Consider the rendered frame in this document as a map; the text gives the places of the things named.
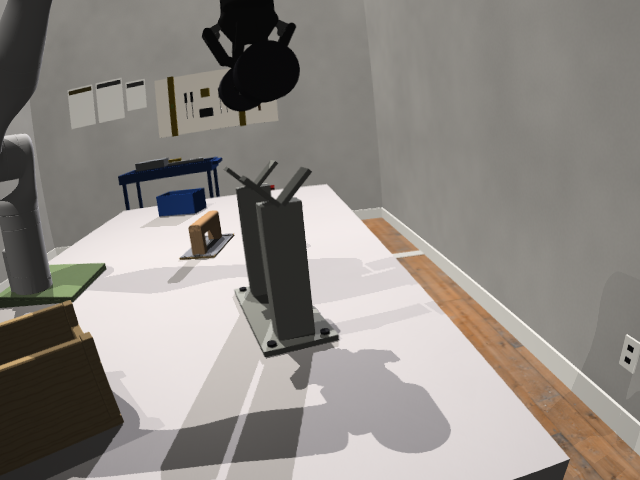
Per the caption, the grey sanding float with wooden handle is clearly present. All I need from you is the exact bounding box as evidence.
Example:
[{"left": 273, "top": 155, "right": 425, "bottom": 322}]
[{"left": 179, "top": 210, "right": 234, "bottom": 260}]

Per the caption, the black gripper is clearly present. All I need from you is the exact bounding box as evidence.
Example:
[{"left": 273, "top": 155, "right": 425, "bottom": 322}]
[{"left": 202, "top": 0, "right": 296, "bottom": 70}]

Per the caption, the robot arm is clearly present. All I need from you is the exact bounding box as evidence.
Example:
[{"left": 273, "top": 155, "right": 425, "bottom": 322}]
[{"left": 0, "top": 0, "right": 53, "bottom": 295}]

